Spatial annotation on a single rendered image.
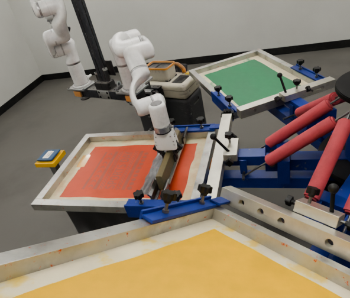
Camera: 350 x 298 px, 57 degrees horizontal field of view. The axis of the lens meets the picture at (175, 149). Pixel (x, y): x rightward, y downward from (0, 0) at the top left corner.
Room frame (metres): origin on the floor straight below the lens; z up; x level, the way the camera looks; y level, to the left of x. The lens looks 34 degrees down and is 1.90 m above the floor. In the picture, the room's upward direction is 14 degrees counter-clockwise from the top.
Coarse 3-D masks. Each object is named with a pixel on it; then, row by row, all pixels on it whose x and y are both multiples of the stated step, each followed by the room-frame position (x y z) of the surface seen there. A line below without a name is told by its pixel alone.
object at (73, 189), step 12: (72, 180) 1.34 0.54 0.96; (84, 180) 1.32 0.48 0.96; (144, 180) 1.20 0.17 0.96; (180, 180) 1.14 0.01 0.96; (72, 192) 1.25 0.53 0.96; (84, 192) 1.23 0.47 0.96; (96, 192) 1.20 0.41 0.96; (108, 192) 1.18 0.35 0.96; (120, 192) 1.16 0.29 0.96; (132, 192) 1.14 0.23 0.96
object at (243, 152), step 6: (240, 150) 1.14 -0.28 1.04; (246, 150) 1.13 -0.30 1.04; (252, 150) 1.11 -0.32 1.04; (258, 150) 1.10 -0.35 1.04; (264, 150) 1.10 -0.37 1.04; (240, 156) 1.10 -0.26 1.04; (246, 156) 1.09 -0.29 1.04; (252, 156) 1.08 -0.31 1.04; (258, 156) 1.07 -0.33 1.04; (264, 156) 1.06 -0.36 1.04; (234, 162) 1.10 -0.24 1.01; (252, 162) 1.08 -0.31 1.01; (258, 162) 1.07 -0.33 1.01; (264, 162) 1.06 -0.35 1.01
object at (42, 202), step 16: (80, 144) 1.62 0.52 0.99; (208, 144) 1.31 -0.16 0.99; (208, 160) 1.19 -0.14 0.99; (64, 176) 1.39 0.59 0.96; (48, 192) 1.26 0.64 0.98; (192, 192) 1.00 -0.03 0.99; (48, 208) 1.16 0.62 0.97; (64, 208) 1.13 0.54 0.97; (80, 208) 1.10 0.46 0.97; (96, 208) 1.07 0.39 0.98; (112, 208) 1.04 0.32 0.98
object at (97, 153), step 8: (184, 144) 1.42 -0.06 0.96; (192, 144) 1.40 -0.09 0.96; (96, 152) 1.56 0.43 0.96; (104, 152) 1.54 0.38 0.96; (152, 152) 1.42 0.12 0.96; (184, 152) 1.35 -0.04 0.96; (192, 152) 1.33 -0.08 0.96; (88, 160) 1.49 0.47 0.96; (96, 160) 1.47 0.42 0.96; (152, 160) 1.35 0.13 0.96; (184, 160) 1.28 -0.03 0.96; (192, 160) 1.26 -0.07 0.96; (80, 168) 1.44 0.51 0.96; (88, 168) 1.42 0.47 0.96; (144, 168) 1.30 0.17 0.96; (176, 168) 1.24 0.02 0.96; (184, 168) 1.22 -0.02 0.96
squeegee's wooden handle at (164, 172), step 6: (180, 132) 1.40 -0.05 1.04; (180, 138) 1.38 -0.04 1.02; (168, 150) 1.24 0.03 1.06; (168, 156) 1.20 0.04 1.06; (162, 162) 1.17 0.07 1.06; (168, 162) 1.17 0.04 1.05; (162, 168) 1.12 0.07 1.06; (168, 168) 1.15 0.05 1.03; (162, 174) 1.08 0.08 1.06; (168, 174) 1.14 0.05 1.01; (162, 180) 1.07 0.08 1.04; (162, 186) 1.07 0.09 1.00
